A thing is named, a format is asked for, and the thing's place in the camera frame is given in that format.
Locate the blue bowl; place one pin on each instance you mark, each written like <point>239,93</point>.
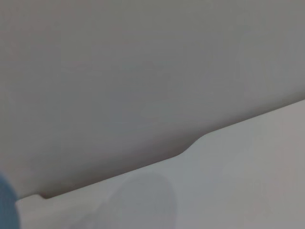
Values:
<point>7,205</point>

